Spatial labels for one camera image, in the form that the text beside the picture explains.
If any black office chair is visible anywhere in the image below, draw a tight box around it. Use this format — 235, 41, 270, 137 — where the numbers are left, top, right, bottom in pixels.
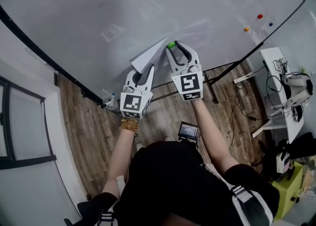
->
63, 196, 117, 226

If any green box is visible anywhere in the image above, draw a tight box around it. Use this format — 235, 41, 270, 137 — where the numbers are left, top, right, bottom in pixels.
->
271, 160, 304, 222

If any person's left forearm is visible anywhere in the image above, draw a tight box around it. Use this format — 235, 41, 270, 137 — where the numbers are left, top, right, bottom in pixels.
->
101, 127, 138, 197

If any black-framed whiteboard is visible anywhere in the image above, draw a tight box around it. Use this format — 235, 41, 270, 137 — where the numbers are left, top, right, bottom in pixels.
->
0, 0, 306, 112

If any person's black clothing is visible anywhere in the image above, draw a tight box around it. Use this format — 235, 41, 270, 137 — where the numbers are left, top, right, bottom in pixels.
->
92, 141, 281, 226

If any white headset device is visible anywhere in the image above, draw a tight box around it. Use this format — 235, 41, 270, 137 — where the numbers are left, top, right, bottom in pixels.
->
278, 71, 314, 118

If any black floor cable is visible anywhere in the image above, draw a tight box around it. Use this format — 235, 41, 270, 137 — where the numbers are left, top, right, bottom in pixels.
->
228, 95, 262, 150

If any black bag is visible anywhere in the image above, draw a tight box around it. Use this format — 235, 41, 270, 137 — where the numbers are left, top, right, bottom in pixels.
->
258, 132, 316, 181

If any brown beaded bracelet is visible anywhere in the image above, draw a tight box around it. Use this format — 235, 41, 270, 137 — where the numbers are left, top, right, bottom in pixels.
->
120, 117, 139, 132

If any black window frame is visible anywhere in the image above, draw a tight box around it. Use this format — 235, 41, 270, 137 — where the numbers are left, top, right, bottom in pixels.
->
0, 75, 57, 170

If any white carton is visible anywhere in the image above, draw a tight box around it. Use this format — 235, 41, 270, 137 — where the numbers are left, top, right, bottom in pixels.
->
276, 151, 290, 174

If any white paper sheet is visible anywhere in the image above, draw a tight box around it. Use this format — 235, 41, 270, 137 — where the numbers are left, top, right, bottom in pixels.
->
130, 17, 214, 74

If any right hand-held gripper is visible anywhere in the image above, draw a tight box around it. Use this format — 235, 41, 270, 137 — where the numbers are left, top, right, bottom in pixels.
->
165, 40, 205, 102

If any white desk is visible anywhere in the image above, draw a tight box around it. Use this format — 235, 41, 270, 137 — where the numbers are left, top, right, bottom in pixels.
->
233, 46, 307, 144

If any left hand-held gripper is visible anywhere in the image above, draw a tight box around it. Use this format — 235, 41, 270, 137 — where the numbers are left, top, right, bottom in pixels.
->
119, 64, 156, 120

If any person's right forearm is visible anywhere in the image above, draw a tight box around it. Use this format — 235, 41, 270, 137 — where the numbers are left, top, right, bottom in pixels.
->
191, 99, 239, 175

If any small black screen device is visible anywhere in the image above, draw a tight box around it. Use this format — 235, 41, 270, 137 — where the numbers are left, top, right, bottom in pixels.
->
177, 121, 200, 141

